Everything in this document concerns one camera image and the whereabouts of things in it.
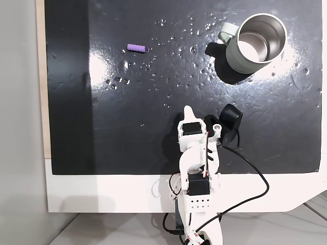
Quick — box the purple pen grip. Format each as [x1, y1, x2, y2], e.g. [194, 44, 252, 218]
[127, 43, 147, 53]

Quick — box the black table mat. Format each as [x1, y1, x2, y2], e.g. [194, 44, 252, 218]
[44, 0, 322, 176]

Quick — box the pale green steel mug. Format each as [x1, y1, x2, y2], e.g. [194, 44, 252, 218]
[217, 13, 288, 75]

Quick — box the tan wooden board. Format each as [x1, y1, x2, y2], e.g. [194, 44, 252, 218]
[35, 0, 52, 159]

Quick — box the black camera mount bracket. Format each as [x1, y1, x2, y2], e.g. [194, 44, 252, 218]
[203, 114, 221, 128]

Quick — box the black oval camera box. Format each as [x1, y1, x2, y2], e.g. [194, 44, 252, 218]
[219, 104, 243, 146]

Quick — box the black camera cable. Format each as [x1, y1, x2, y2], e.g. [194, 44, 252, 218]
[162, 129, 270, 237]

